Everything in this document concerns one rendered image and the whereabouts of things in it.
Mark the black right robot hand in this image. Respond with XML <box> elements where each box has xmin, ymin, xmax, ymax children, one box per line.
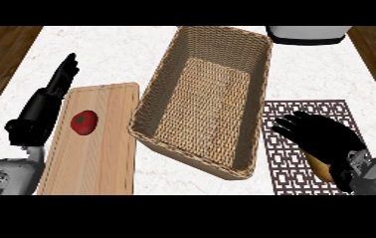
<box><xmin>269</xmin><ymin>111</ymin><xmax>368</xmax><ymax>194</ymax></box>

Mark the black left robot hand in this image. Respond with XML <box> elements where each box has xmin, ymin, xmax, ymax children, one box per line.
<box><xmin>3</xmin><ymin>52</ymin><xmax>81</xmax><ymax>147</ymax></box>

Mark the yellow pear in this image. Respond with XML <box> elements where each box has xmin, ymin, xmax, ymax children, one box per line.
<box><xmin>302</xmin><ymin>151</ymin><xmax>336</xmax><ymax>183</ymax></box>

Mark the brown patterned placemat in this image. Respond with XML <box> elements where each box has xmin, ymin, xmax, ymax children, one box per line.
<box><xmin>259</xmin><ymin>99</ymin><xmax>367</xmax><ymax>196</ymax></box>

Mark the wicker basket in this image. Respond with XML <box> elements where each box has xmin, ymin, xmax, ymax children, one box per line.
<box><xmin>126</xmin><ymin>26</ymin><xmax>274</xmax><ymax>181</ymax></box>

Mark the red tomato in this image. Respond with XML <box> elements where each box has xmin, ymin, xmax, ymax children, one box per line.
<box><xmin>69</xmin><ymin>110</ymin><xmax>100</xmax><ymax>136</ymax></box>

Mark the wooden cutting board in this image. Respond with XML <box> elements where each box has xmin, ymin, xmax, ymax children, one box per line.
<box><xmin>35</xmin><ymin>82</ymin><xmax>141</xmax><ymax>196</ymax></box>

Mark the white appliance with black rim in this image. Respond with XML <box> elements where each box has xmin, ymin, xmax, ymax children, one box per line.
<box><xmin>264</xmin><ymin>26</ymin><xmax>352</xmax><ymax>46</ymax></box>

